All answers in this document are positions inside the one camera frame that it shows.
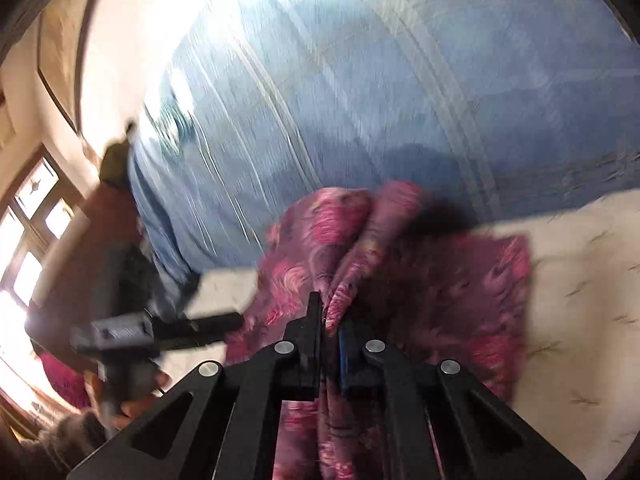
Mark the purple floral garment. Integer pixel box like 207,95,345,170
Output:
226,181,532,479

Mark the person's left hand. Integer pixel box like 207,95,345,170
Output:
84,370,171,430

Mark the cream leaf-print pillow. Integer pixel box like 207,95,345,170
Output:
159,192,640,480

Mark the blue plaid bedsheet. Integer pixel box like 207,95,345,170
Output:
129,0,639,292

